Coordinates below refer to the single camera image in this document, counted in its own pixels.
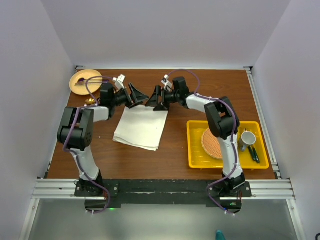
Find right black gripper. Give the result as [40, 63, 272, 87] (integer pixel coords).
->
[145, 84, 180, 111]

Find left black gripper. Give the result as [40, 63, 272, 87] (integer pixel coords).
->
[110, 82, 148, 109]

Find white cloth napkin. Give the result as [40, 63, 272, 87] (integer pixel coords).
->
[112, 105, 169, 151]

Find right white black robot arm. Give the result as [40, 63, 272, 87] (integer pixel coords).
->
[145, 77, 246, 197]

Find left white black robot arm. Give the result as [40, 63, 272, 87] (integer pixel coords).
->
[57, 82, 149, 196]

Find beige round plate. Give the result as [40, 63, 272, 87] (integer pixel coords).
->
[69, 69, 102, 96]

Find gold spoon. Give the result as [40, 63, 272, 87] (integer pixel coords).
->
[85, 98, 96, 105]

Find purple spoon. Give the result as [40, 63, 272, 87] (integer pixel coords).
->
[74, 78, 108, 86]

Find yellow plastic tray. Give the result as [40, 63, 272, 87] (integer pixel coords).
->
[186, 120, 270, 170]

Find woven wicker basket plate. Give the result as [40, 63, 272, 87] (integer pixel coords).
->
[201, 128, 223, 160]

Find grey ceramic mug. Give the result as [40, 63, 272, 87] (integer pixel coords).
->
[238, 131, 257, 152]

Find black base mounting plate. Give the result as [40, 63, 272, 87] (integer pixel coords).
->
[74, 179, 252, 213]

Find teal cloth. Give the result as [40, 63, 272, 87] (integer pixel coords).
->
[215, 230, 226, 240]

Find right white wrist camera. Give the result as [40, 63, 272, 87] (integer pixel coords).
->
[161, 74, 172, 89]

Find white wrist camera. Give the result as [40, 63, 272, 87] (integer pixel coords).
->
[161, 74, 172, 89]
[112, 74, 126, 90]

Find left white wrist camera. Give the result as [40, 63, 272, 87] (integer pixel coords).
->
[112, 74, 126, 90]

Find green handled snips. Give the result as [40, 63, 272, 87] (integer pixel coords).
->
[248, 146, 260, 164]

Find aluminium right side rail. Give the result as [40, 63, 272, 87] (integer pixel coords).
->
[244, 67, 282, 180]

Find aluminium rail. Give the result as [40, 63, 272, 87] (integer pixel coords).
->
[244, 67, 282, 180]
[31, 179, 295, 200]

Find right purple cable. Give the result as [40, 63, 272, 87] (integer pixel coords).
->
[166, 69, 238, 217]

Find aluminium front rail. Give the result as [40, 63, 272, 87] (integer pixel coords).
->
[31, 179, 295, 200]

